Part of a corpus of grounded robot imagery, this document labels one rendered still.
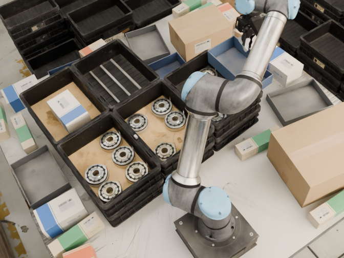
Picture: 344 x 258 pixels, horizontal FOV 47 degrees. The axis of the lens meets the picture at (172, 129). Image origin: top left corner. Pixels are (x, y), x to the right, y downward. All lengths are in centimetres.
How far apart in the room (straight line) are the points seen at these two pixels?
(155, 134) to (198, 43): 64
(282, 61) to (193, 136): 97
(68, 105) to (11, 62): 186
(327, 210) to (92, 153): 107
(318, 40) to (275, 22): 157
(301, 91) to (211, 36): 58
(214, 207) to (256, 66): 52
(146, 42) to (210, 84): 121
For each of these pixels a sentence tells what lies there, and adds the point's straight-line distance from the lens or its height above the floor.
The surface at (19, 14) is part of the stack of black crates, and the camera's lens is 341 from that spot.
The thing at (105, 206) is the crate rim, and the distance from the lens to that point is 164.
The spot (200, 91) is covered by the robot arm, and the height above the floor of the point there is 134.
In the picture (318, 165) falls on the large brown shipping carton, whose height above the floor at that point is 90.
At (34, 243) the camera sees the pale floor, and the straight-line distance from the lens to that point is 275.
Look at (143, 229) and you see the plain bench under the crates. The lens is 182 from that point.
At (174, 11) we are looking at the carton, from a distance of 262.
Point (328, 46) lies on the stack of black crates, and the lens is 300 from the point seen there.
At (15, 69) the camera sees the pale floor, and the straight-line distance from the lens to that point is 372.
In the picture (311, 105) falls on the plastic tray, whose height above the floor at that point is 70.
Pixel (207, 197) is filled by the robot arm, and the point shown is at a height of 103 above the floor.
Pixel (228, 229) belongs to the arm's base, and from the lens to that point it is 163.
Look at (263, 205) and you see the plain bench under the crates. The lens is 186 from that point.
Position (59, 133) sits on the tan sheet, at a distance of 202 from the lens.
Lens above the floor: 238
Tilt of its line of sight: 54 degrees down
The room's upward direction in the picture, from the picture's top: 9 degrees counter-clockwise
